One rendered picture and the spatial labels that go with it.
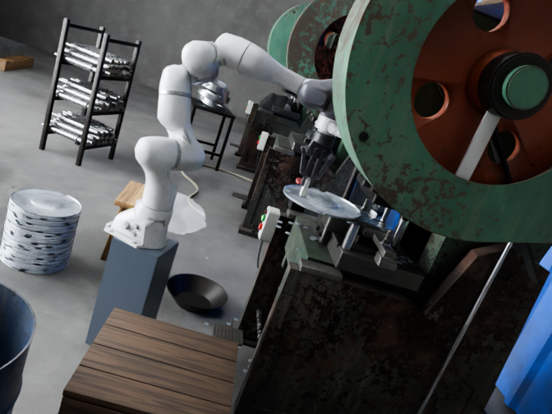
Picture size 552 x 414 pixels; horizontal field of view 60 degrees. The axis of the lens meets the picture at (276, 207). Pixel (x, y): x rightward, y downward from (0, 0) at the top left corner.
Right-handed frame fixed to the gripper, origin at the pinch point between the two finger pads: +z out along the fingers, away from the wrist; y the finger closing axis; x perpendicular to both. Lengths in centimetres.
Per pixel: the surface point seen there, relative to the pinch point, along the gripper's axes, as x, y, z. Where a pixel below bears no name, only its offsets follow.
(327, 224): 5.2, -11.2, 9.4
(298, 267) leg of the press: 24.7, -1.6, 19.7
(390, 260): 25.4, -29.0, 8.3
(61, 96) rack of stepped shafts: -199, 143, 41
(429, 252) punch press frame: 15.4, -45.7, 5.0
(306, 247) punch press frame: 12.3, -5.3, 17.2
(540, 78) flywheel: 54, -29, -55
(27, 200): -45, 103, 55
